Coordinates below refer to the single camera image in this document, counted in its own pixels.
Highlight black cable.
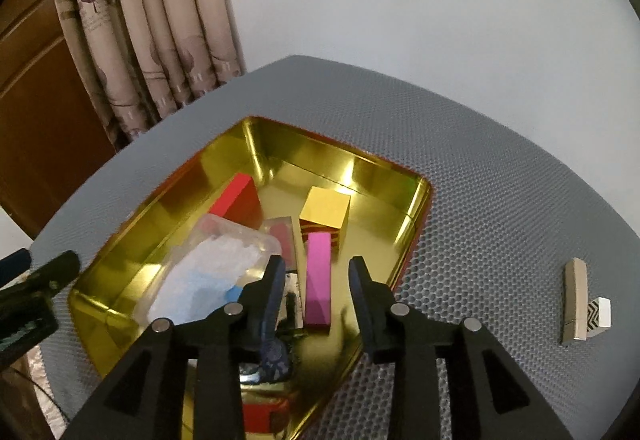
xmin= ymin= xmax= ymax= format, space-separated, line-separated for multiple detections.
xmin=0 ymin=362 xmax=57 ymax=421

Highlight red long block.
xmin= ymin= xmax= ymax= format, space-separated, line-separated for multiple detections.
xmin=207 ymin=173 xmax=263 ymax=231

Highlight brown wooden door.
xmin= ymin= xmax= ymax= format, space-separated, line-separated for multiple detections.
xmin=0 ymin=0 xmax=118 ymax=241

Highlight clear box red contents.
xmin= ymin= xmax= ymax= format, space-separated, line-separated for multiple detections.
xmin=260 ymin=216 xmax=301 ymax=273

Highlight black white zigzag cube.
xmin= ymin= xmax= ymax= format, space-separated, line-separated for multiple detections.
xmin=585 ymin=297 xmax=612 ymax=338

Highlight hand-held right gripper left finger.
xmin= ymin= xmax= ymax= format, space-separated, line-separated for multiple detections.
xmin=65 ymin=254 xmax=288 ymax=440

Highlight red rounded square case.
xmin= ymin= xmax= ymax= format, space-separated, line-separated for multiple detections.
xmin=241 ymin=397 xmax=293 ymax=433

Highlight tan long block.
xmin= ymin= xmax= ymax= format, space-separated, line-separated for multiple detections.
xmin=561 ymin=258 xmax=591 ymax=346

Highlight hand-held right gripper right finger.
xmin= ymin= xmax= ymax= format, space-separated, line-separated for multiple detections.
xmin=348 ymin=256 xmax=576 ymax=440

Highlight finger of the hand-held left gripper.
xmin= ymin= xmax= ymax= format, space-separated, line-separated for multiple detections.
xmin=0 ymin=247 xmax=33 ymax=291
xmin=22 ymin=250 xmax=82 ymax=295

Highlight red tin box gold inside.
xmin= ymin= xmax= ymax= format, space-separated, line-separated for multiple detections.
xmin=67 ymin=116 xmax=435 ymax=440

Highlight beige printed curtain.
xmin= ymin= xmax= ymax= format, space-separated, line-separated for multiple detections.
xmin=50 ymin=0 xmax=247 ymax=153

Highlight clear box white blue contents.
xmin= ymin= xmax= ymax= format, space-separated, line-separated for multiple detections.
xmin=145 ymin=214 xmax=283 ymax=325

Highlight yellow red striped cube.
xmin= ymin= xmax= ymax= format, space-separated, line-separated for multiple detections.
xmin=298 ymin=186 xmax=351 ymax=251

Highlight pink long block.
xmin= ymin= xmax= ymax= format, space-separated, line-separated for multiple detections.
xmin=302 ymin=231 xmax=333 ymax=327

